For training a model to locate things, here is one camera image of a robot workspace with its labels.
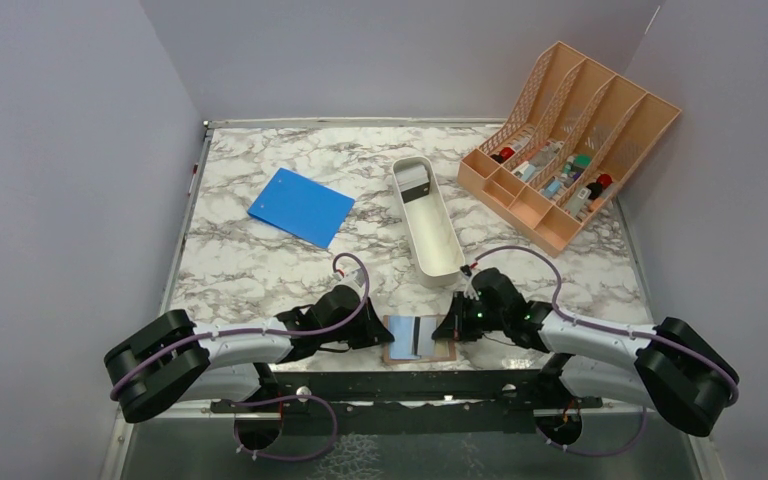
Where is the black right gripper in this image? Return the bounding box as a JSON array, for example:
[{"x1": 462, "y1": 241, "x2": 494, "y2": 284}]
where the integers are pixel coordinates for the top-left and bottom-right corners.
[{"x1": 433, "y1": 290, "x2": 508, "y2": 341}]

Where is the silver card with black stripe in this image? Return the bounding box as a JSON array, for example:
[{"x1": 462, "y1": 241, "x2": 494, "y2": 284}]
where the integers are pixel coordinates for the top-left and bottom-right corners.
[{"x1": 391, "y1": 316, "x2": 437, "y2": 360}]

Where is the tan leather card holder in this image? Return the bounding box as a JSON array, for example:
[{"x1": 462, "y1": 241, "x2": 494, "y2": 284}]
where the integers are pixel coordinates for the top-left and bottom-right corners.
[{"x1": 383, "y1": 315, "x2": 457, "y2": 365}]

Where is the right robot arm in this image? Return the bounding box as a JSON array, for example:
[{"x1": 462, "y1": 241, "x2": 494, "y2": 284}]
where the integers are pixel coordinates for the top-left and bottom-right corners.
[{"x1": 432, "y1": 268, "x2": 739, "y2": 437}]

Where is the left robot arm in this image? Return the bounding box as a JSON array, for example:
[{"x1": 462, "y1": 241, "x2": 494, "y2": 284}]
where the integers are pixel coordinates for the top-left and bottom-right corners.
[{"x1": 103, "y1": 285, "x2": 394, "y2": 424}]

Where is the white oblong plastic tray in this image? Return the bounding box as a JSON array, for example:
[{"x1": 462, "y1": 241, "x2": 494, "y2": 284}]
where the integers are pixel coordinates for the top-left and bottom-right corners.
[{"x1": 391, "y1": 156, "x2": 466, "y2": 288}]

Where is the blue folder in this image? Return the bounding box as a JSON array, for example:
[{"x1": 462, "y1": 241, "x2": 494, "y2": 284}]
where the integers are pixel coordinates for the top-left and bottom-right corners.
[{"x1": 247, "y1": 168, "x2": 355, "y2": 248}]

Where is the red cap bottle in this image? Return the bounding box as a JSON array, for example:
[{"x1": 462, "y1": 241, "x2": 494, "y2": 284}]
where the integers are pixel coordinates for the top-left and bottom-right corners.
[{"x1": 586, "y1": 173, "x2": 613, "y2": 200}]

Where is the green cap bottle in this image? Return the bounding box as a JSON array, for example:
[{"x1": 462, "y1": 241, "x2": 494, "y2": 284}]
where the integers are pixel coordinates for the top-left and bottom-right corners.
[{"x1": 565, "y1": 154, "x2": 592, "y2": 173}]

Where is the orange desk organizer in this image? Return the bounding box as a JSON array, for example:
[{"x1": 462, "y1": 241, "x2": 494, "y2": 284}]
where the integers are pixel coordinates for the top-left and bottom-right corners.
[{"x1": 457, "y1": 42, "x2": 682, "y2": 257}]

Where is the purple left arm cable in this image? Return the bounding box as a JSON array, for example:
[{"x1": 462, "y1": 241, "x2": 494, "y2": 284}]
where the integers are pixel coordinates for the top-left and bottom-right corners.
[{"x1": 109, "y1": 252, "x2": 372, "y2": 403}]

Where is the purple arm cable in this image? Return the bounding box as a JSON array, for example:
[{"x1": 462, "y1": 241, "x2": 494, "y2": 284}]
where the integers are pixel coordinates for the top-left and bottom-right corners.
[
  {"x1": 460, "y1": 245, "x2": 740, "y2": 458},
  {"x1": 109, "y1": 252, "x2": 372, "y2": 403}
]

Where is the black mounting rail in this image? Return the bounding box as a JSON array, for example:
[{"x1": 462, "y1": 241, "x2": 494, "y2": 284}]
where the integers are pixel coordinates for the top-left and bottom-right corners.
[{"x1": 211, "y1": 367, "x2": 604, "y2": 422}]

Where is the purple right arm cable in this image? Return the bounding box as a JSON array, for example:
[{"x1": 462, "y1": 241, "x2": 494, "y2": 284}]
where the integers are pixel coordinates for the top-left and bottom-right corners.
[{"x1": 460, "y1": 245, "x2": 740, "y2": 458}]

